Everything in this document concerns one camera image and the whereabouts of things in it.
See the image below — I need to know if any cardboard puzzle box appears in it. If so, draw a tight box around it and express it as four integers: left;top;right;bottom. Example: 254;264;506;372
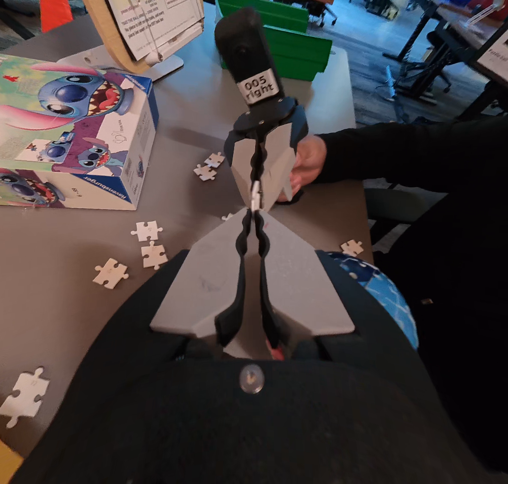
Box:
0;54;159;210

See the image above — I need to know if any person's right forearm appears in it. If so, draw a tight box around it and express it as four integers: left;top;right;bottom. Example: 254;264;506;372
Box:
315;115;508;199

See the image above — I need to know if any person's dark clothed body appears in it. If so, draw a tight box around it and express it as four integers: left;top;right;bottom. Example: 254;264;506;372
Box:
365;190;508;473

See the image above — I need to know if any person's right hand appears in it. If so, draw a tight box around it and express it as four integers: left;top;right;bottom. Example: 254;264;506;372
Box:
289;135;328;199

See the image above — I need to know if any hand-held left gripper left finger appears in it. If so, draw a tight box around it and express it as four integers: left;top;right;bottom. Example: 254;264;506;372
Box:
150;208;255;347

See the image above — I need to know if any blue puzzle ball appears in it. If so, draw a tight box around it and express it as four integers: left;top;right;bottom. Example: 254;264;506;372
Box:
327;252;419;349

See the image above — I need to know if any yellow plastic bin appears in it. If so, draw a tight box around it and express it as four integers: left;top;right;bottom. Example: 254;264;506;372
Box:
0;438;24;484

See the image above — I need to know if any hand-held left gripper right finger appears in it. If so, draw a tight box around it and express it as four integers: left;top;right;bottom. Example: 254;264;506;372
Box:
254;210;355;351

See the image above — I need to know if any green plastic bin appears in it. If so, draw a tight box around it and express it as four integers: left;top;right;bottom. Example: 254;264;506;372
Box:
214;0;310;35
262;25;333;83

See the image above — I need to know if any orange traffic cone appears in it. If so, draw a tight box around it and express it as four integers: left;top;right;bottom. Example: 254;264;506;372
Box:
40;0;74;34

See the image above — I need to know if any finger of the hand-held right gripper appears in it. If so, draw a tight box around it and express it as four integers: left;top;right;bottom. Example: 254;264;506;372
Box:
256;123;298;213
229;136;262;211

